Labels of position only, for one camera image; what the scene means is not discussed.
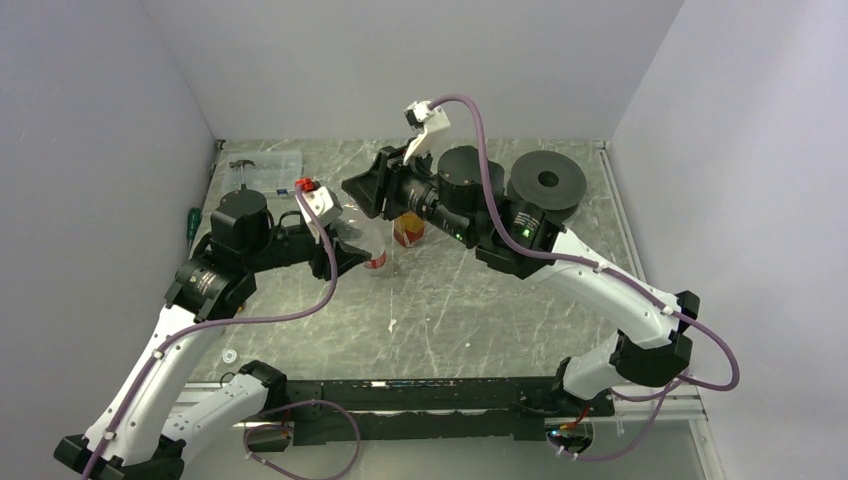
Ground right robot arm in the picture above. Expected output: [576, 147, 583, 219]
[342, 145, 698, 415]

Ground clear bottle red label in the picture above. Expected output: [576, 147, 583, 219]
[363, 231, 390, 276]

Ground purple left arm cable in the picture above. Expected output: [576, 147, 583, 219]
[79, 186, 340, 480]

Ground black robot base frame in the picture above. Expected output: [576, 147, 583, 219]
[250, 376, 615, 446]

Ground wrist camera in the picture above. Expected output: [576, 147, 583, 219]
[403, 101, 451, 165]
[295, 177, 343, 243]

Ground gold red tea bottle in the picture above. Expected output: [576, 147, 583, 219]
[393, 212, 426, 248]

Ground clear bottle white cap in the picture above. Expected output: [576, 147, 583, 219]
[332, 200, 382, 250]

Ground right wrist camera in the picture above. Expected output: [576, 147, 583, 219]
[403, 101, 451, 165]

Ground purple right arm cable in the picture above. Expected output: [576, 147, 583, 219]
[429, 93, 741, 392]

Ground claw hammer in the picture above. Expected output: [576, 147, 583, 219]
[229, 159, 256, 190]

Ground green handle screwdriver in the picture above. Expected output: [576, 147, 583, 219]
[186, 207, 202, 249]

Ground clear plastic organizer box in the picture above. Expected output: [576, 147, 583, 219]
[222, 150, 303, 197]

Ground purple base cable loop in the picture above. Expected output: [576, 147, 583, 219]
[242, 399, 362, 480]

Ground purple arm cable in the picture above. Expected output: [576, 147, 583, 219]
[79, 186, 340, 480]
[429, 93, 741, 392]

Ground white tea bottle cap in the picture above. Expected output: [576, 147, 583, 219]
[221, 349, 238, 365]

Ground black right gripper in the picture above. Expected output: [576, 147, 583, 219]
[342, 136, 477, 244]

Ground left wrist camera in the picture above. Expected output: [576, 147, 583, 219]
[295, 177, 343, 243]

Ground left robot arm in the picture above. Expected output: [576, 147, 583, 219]
[53, 182, 365, 479]

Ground black spool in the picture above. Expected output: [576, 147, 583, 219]
[506, 150, 588, 223]

